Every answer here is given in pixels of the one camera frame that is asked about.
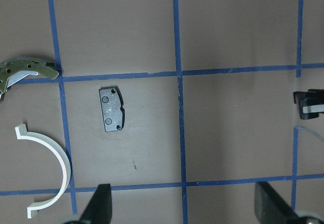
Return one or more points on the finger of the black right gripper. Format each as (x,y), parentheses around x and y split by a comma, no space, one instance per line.
(270,207)

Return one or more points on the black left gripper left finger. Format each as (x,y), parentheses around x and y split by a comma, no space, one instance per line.
(98,209)

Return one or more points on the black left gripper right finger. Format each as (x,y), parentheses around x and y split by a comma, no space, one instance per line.
(310,103)

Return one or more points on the black brake pad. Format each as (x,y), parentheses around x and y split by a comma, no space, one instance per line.
(112,106)

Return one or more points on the white curved plastic clamp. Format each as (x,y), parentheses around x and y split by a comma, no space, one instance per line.
(42,164)

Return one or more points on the brass brake shoe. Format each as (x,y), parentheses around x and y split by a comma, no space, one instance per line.
(16,69)

